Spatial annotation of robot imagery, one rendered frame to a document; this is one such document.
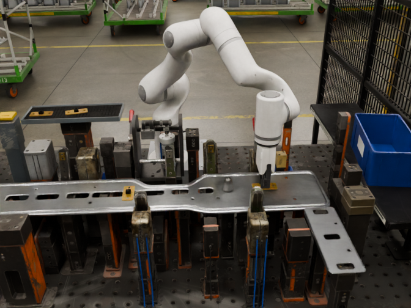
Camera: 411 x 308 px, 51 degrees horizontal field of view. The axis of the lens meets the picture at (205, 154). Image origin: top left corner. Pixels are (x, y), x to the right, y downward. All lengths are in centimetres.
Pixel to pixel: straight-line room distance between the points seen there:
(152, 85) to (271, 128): 66
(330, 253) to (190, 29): 87
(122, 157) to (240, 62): 56
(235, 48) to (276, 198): 50
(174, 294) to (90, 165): 54
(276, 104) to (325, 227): 40
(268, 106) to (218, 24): 32
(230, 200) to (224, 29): 55
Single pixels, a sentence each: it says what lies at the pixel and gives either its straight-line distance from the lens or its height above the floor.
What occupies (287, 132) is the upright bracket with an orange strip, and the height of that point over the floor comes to 113.
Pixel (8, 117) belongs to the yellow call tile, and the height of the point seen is 116.
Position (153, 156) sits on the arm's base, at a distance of 210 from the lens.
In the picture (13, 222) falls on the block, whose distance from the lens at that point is 143.
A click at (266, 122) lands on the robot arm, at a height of 127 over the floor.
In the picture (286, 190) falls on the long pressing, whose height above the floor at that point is 100.
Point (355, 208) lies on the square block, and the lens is 142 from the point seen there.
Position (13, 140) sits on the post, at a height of 106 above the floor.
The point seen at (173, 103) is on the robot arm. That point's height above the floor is 109.
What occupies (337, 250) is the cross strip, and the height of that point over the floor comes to 100.
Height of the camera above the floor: 184
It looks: 29 degrees down
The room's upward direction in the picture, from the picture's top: 1 degrees counter-clockwise
